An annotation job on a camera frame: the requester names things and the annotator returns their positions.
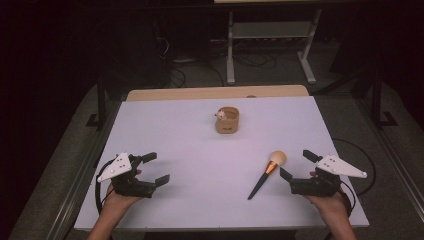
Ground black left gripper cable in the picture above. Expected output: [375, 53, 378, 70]
[94, 159, 117, 215]

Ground black floor cables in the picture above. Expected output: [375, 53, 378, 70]
[151, 19, 278, 88]

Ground black wrist strap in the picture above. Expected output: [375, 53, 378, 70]
[338, 188, 356, 218]

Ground person's left hand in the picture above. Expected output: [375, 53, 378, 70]
[104, 169, 145, 211]

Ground black metal stand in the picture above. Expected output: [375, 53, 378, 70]
[370, 69, 400, 130]
[85, 74, 108, 132]

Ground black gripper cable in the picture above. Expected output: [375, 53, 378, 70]
[94, 159, 117, 215]
[331, 137, 378, 198]

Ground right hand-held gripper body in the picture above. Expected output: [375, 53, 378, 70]
[289, 153, 369, 198]

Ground person's right hand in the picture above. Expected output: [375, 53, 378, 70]
[303, 170, 348, 218]

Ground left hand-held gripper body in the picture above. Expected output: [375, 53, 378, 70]
[97, 152, 158, 200]

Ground makeup brush with dark handle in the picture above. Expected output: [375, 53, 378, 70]
[246, 150, 288, 201]

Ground white board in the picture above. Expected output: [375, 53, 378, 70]
[73, 95, 370, 232]

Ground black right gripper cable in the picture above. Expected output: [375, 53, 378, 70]
[331, 137, 378, 198]

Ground white metal desk frame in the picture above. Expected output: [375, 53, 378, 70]
[225, 8, 323, 86]

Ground light wooden table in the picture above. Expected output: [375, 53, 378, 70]
[125, 84, 310, 102]

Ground round wooden brush holder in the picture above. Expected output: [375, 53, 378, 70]
[214, 106, 241, 135]

